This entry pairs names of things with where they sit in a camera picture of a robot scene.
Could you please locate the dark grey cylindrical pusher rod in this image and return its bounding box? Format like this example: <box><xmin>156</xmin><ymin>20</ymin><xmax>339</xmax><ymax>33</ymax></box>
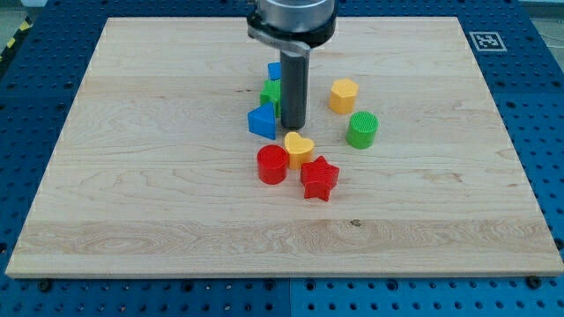
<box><xmin>280</xmin><ymin>51</ymin><xmax>308</xmax><ymax>130</ymax></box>

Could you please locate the green star block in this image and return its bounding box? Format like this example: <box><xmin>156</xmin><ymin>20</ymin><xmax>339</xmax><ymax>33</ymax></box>
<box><xmin>259</xmin><ymin>79</ymin><xmax>281</xmax><ymax>118</ymax></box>

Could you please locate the blue triangle block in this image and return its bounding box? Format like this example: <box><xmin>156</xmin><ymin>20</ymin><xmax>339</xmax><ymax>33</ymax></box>
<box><xmin>247</xmin><ymin>102</ymin><xmax>276</xmax><ymax>140</ymax></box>

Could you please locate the red star block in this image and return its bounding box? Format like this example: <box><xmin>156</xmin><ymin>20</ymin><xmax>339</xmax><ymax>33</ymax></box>
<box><xmin>301</xmin><ymin>156</ymin><xmax>340</xmax><ymax>202</ymax></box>

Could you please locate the blue cube block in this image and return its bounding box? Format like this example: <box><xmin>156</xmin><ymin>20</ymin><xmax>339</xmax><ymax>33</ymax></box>
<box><xmin>267</xmin><ymin>62</ymin><xmax>281</xmax><ymax>80</ymax></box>

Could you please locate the yellow hexagon block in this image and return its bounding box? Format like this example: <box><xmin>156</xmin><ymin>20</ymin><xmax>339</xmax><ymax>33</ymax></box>
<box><xmin>329</xmin><ymin>77</ymin><xmax>359</xmax><ymax>114</ymax></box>

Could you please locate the yellow heart block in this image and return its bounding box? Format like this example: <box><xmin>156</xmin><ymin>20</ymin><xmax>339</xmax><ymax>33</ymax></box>
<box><xmin>284</xmin><ymin>131</ymin><xmax>315</xmax><ymax>170</ymax></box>

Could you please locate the green cylinder block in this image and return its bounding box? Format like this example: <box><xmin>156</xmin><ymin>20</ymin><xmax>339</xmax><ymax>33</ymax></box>
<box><xmin>345</xmin><ymin>111</ymin><xmax>379</xmax><ymax>149</ymax></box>

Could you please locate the red cylinder block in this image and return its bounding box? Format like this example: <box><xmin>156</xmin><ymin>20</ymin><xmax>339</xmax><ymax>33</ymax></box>
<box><xmin>256</xmin><ymin>144</ymin><xmax>288</xmax><ymax>185</ymax></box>

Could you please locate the wooden board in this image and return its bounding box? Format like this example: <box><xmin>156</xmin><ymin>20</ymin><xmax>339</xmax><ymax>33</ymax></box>
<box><xmin>6</xmin><ymin>17</ymin><xmax>563</xmax><ymax>278</ymax></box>

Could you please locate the white fiducial marker tag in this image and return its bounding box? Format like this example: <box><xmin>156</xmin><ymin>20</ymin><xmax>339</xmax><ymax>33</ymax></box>
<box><xmin>470</xmin><ymin>31</ymin><xmax>507</xmax><ymax>52</ymax></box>

